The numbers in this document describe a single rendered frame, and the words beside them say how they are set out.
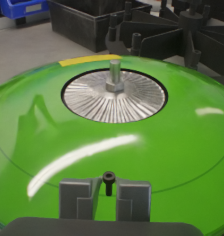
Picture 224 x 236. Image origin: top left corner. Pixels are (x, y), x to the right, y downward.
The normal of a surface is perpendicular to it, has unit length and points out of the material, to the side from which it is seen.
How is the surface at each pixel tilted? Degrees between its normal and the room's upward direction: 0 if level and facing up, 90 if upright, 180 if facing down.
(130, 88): 11
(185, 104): 5
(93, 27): 93
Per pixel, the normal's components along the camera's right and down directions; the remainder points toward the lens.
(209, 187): 0.24, -0.54
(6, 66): 0.01, -0.82
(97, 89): -0.22, -0.77
